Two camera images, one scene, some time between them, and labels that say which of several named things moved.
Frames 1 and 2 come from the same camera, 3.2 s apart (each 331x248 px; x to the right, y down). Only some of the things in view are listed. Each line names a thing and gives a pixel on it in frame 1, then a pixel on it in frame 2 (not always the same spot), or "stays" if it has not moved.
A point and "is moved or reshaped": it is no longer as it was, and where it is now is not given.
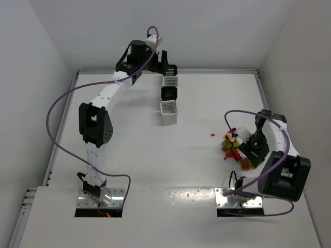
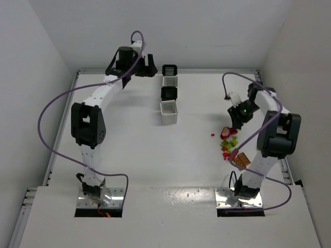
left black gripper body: x=160 y=63 -> x=146 y=70
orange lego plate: x=246 y=165 is moved or reshaped
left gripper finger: x=164 y=58 -> x=150 y=61
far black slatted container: x=171 y=71 stays
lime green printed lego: x=227 y=144 stays
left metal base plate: x=84 y=201 stays
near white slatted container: x=169 y=112 stays
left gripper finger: x=162 y=69 -> x=149 y=73
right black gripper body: x=246 y=149 -> x=237 y=118
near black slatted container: x=168 y=93 stays
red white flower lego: x=229 y=135 -> x=225 y=134
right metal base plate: x=222 y=200 stays
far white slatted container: x=170 y=80 stays
